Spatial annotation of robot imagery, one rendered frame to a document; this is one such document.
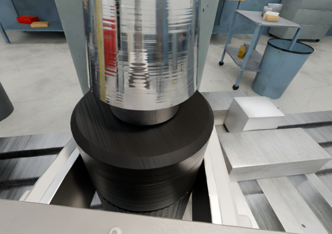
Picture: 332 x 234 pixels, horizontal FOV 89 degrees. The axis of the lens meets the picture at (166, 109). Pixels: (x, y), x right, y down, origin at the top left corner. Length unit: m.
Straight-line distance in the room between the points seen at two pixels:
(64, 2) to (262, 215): 0.60
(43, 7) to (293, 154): 4.71
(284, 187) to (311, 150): 0.07
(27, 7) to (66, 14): 4.29
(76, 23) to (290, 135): 0.56
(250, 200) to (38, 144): 0.40
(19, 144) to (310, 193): 0.51
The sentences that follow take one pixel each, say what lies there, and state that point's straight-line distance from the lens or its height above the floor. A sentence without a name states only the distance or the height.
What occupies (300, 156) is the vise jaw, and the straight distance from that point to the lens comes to 0.30.
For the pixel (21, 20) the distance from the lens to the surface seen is 4.60.
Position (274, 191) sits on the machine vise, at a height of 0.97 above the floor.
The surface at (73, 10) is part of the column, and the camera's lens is 0.58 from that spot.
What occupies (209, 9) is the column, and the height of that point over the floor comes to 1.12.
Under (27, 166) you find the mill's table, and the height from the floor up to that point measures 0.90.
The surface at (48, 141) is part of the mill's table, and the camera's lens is 0.44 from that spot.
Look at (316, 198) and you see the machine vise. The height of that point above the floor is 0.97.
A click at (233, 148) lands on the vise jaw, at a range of 0.26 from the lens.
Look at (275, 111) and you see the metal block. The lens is 0.31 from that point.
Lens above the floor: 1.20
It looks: 39 degrees down
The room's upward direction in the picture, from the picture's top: 5 degrees clockwise
